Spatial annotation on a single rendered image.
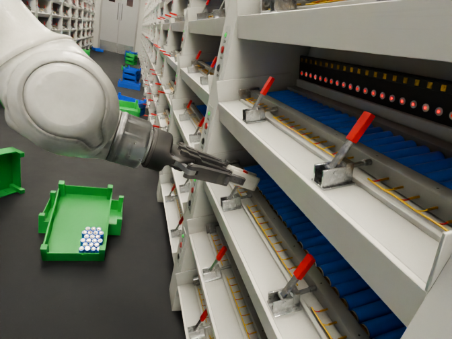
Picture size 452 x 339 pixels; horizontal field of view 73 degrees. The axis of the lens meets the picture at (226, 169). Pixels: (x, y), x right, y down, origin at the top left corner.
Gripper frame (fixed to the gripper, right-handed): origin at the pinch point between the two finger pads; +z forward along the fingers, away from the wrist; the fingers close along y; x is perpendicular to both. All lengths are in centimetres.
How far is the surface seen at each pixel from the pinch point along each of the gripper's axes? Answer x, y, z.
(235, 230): -7.7, 8.1, -0.4
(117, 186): -61, -102, -11
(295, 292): -4.1, 27.2, 0.8
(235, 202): -5.2, 0.9, 0.9
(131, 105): -42, -218, -11
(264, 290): -7.8, 23.3, -0.6
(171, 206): -44, -64, 9
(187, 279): -42.7, -17.8, 8.8
